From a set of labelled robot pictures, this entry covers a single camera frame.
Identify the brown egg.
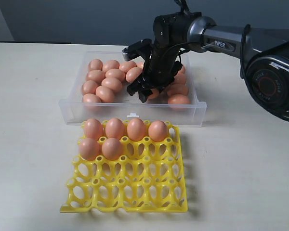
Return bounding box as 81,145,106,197
167,84,189,97
95,86,115,103
105,68,126,82
126,66,143,83
119,61,137,74
81,80,99,95
147,89,159,100
82,93,101,111
83,118,104,141
79,138,101,161
148,121,168,142
86,70,105,83
173,73,187,85
105,118,125,140
179,65,185,74
101,77,123,93
137,61,144,69
88,59,103,72
102,60,120,73
127,118,146,141
102,138,123,160
168,94,190,111

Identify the clear plastic box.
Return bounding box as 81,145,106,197
59,51,207,127

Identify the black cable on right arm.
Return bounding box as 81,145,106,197
168,0,252,80

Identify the yellow plastic egg tray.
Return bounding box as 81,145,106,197
60,122,188,213

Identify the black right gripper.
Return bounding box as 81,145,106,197
127,45,182,103

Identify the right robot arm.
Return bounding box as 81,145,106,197
122,12,289,122

